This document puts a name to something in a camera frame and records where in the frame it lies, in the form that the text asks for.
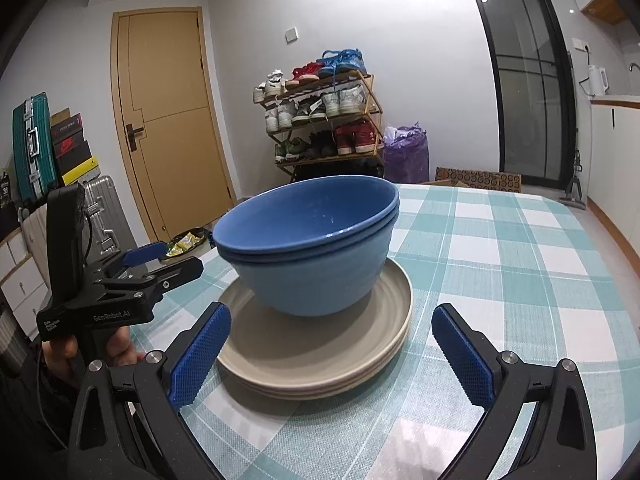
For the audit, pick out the brown shoe box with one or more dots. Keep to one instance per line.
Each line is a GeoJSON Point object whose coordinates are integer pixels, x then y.
{"type": "Point", "coordinates": [60, 115]}

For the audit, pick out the purple plastic bag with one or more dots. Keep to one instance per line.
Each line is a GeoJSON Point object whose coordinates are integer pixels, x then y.
{"type": "Point", "coordinates": [407, 160]}

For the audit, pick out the person's left forearm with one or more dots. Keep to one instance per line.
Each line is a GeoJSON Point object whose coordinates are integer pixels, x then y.
{"type": "Point", "coordinates": [30, 425]}

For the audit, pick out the teal suitcase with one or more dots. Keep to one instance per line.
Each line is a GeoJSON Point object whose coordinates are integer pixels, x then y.
{"type": "Point", "coordinates": [42, 150]}

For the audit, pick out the blue bowl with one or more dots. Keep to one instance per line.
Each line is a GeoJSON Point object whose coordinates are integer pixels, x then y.
{"type": "Point", "coordinates": [320, 285]}
{"type": "Point", "coordinates": [300, 210]}

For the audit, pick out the wooden room door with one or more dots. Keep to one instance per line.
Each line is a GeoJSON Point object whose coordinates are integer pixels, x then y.
{"type": "Point", "coordinates": [170, 160]}

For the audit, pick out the person's left hand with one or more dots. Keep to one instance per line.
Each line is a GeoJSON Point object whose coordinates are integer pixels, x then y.
{"type": "Point", "coordinates": [60, 360]}

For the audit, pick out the white electric kettle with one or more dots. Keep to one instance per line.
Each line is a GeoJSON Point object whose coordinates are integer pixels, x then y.
{"type": "Point", "coordinates": [596, 82]}

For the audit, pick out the beige suitcase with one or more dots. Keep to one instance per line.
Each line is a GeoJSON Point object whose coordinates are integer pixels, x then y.
{"type": "Point", "coordinates": [35, 245]}

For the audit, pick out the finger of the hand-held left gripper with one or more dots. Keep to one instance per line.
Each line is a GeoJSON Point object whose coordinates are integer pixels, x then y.
{"type": "Point", "coordinates": [145, 254]}
{"type": "Point", "coordinates": [180, 270]}

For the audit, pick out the grey stick vacuum cleaner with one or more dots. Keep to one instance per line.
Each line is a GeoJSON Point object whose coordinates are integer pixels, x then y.
{"type": "Point", "coordinates": [572, 192]}

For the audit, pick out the silver ribbed suitcase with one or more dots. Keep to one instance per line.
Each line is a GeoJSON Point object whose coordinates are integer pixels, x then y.
{"type": "Point", "coordinates": [107, 220]}

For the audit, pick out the white wall socket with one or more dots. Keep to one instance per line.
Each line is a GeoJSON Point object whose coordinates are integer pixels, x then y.
{"type": "Point", "coordinates": [581, 45]}

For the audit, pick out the wooden shoe rack with shoes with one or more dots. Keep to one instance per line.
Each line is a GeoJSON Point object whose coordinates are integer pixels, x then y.
{"type": "Point", "coordinates": [350, 137]}

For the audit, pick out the white drawer cabinet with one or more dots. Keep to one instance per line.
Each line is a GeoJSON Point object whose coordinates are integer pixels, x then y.
{"type": "Point", "coordinates": [20, 280]}

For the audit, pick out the wooden wall cabinet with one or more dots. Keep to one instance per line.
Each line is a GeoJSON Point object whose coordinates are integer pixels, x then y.
{"type": "Point", "coordinates": [610, 7]}

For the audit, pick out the cream round plate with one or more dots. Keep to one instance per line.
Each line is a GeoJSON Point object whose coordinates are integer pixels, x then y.
{"type": "Point", "coordinates": [370, 330]}
{"type": "Point", "coordinates": [320, 392]}

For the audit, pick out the brown patterned cardboard box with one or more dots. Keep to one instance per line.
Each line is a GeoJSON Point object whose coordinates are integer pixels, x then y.
{"type": "Point", "coordinates": [490, 180]}

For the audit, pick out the open cardboard box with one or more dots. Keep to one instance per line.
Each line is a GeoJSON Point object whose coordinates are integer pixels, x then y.
{"type": "Point", "coordinates": [457, 183]}

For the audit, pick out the black-framed glass door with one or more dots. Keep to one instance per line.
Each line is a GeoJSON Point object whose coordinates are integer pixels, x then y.
{"type": "Point", "coordinates": [525, 85]}

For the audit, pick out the white kitchen cabinet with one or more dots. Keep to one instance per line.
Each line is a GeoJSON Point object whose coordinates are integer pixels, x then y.
{"type": "Point", "coordinates": [620, 160]}

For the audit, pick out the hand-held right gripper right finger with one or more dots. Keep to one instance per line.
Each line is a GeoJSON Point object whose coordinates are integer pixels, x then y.
{"type": "Point", "coordinates": [462, 355]}

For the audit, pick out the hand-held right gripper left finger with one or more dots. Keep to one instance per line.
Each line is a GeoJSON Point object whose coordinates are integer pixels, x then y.
{"type": "Point", "coordinates": [200, 355]}

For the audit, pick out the black and red shoe box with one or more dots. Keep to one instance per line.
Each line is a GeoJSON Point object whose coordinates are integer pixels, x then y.
{"type": "Point", "coordinates": [72, 150]}

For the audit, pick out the black and yellow shoe box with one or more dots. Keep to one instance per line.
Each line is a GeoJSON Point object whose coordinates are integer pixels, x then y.
{"type": "Point", "coordinates": [82, 172]}

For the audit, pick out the yellow green snack packet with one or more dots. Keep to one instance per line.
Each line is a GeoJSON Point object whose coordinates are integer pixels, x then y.
{"type": "Point", "coordinates": [185, 244]}

